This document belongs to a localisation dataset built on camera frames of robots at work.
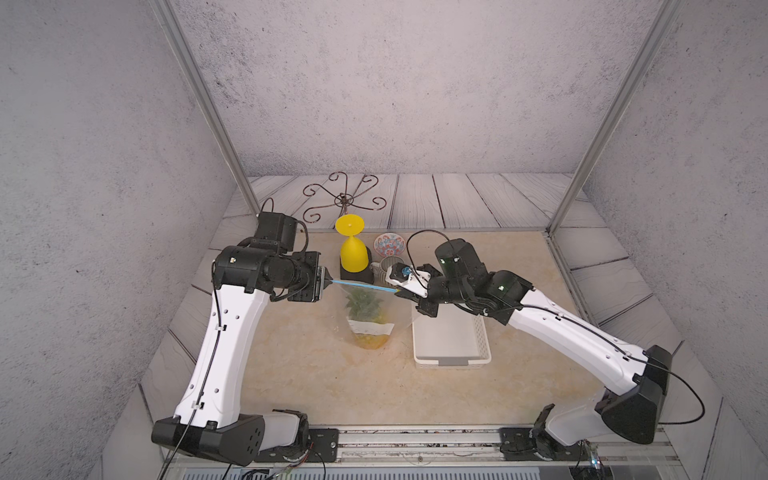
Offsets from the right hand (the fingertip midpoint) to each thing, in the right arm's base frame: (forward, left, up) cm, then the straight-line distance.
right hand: (402, 287), depth 70 cm
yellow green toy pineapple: (-2, +9, -12) cm, 15 cm away
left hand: (+2, +14, +5) cm, 15 cm away
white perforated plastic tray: (-1, -15, -25) cm, 29 cm away
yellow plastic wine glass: (+15, +13, -6) cm, 21 cm away
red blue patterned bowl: (+38, +5, -27) cm, 47 cm away
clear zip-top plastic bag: (-3, +1, -5) cm, 6 cm away
